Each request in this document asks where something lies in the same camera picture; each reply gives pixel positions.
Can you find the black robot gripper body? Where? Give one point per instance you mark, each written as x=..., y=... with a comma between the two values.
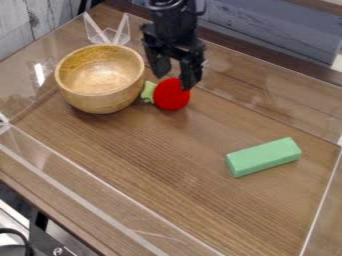
x=173, y=29

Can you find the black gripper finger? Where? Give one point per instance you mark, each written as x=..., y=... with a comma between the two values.
x=191, y=71
x=159, y=60

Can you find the green rectangular block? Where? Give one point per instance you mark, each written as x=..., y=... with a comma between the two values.
x=263, y=156

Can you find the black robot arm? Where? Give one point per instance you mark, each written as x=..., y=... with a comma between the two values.
x=170, y=39

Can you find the light wooden bowl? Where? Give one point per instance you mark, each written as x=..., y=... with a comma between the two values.
x=100, y=78

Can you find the red knitted strawberry toy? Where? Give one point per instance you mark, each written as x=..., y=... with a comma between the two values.
x=166, y=94

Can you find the clear acrylic corner bracket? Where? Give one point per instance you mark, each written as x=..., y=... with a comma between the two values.
x=116, y=36

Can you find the black table frame bracket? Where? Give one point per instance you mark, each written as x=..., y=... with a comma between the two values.
x=51, y=239

